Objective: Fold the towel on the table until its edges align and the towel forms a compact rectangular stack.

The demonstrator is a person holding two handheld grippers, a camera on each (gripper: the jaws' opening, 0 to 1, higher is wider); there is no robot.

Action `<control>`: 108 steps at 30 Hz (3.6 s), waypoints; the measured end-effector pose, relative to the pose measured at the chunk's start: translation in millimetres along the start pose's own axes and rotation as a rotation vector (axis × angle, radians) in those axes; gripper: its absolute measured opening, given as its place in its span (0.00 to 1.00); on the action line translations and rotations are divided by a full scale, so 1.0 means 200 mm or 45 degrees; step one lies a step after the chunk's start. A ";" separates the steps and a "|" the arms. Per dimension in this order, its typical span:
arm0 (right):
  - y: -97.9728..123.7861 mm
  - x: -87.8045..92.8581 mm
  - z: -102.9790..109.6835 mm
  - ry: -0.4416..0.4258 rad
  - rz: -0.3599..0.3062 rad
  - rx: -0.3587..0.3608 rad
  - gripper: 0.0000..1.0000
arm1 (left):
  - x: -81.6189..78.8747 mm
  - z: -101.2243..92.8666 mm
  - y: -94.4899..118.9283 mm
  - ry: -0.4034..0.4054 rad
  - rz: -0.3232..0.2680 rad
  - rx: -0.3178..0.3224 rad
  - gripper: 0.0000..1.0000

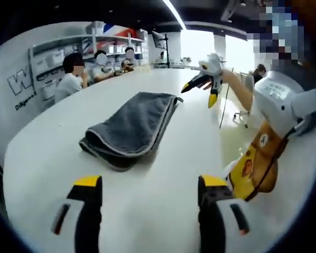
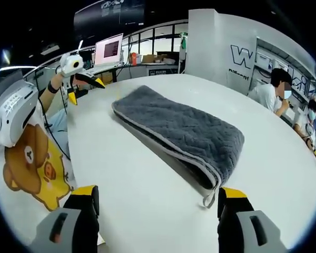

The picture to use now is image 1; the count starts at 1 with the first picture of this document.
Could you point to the small potted plant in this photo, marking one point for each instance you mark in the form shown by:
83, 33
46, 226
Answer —
187, 60

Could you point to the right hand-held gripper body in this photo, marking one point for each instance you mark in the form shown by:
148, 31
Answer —
212, 64

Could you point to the grey metal shelf rack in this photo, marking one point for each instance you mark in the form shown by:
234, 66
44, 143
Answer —
33, 68

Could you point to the black monitor on stand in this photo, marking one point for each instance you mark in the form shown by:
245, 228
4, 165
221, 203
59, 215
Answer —
158, 39

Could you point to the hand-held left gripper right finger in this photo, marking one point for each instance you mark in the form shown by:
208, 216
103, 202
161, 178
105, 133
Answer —
213, 221

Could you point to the person's right hand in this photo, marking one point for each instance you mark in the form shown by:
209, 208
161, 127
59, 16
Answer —
226, 77

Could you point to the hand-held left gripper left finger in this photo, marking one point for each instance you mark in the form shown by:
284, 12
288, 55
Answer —
87, 218

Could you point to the white table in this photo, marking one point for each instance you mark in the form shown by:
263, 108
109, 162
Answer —
152, 189

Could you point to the white grey chest-worn device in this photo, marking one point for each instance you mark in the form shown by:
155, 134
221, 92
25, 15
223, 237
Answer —
276, 102

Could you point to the long ceiling light strip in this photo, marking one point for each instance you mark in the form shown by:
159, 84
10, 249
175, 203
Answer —
176, 13

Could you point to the white swivel chair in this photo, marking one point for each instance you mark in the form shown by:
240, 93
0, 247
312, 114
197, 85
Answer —
248, 81

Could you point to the dark grey fluffy towel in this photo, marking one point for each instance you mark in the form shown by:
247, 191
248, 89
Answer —
137, 124

